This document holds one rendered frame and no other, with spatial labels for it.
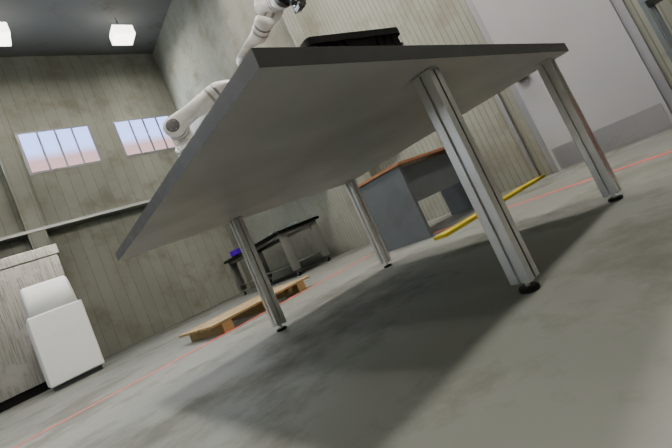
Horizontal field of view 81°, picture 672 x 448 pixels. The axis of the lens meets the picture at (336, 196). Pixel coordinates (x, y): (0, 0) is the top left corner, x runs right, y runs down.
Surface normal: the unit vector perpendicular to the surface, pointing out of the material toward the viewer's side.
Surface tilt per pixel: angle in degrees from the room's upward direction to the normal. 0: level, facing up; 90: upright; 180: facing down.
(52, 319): 90
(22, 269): 90
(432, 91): 90
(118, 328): 90
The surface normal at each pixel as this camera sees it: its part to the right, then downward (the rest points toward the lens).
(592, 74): -0.72, 0.26
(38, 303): 0.51, -0.50
